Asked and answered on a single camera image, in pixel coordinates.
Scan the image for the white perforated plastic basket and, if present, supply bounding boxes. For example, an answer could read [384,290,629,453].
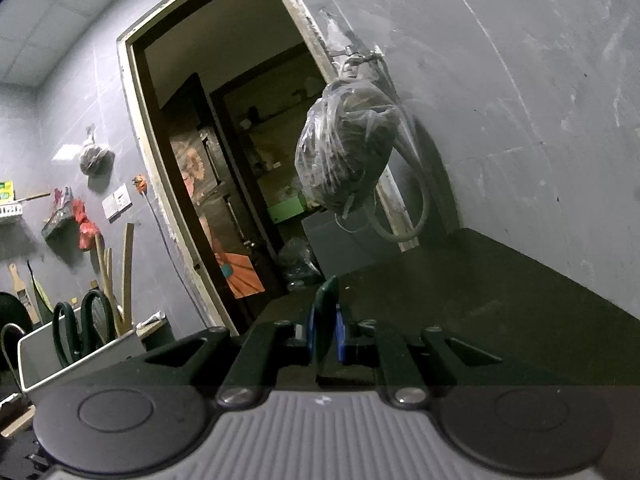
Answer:
[17,310,151,393]

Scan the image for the black plastic bag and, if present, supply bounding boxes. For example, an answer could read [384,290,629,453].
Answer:
[276,237,325,288]

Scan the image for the grey cabinet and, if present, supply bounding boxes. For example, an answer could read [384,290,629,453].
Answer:
[301,205,403,286]

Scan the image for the grey hose loop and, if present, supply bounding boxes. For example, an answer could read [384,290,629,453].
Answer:
[371,57,432,242]

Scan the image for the metal wall tap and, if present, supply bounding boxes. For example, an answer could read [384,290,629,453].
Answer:
[325,44,388,81]

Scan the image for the clear plastic bag dark contents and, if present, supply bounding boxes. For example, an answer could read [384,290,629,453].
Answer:
[294,80,401,223]

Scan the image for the white wall switch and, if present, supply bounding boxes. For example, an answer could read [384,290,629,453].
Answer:
[101,183,134,221]

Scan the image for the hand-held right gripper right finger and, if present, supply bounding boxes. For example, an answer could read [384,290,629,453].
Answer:
[335,304,557,410]

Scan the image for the curved metal faucet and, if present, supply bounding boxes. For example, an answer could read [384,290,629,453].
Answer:
[0,322,26,393]

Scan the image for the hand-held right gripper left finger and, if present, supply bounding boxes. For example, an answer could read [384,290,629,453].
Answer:
[84,304,317,409]

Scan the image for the black wok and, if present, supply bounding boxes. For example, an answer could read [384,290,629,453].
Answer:
[0,292,33,376]

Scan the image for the wooden-handled brush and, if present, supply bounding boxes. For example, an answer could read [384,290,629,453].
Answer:
[7,262,42,325]

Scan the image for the wooden board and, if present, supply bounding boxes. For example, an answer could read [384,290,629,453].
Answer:
[0,404,37,437]
[136,312,168,340]

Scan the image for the small hanging dark bag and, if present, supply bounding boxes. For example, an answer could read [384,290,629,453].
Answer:
[78,125,112,177]

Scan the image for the red plastic bag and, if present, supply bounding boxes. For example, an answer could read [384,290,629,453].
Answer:
[71,199,102,251]

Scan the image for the dark green kitchen scissors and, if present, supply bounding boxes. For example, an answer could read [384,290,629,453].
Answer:
[51,289,120,368]

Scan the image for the dark wooden door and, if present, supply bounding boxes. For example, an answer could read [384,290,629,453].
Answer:
[160,72,281,306]

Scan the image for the white door frame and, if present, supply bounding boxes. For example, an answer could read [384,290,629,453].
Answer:
[116,0,422,333]

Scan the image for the green-handled knife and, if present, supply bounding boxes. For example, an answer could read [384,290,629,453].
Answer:
[311,275,341,378]

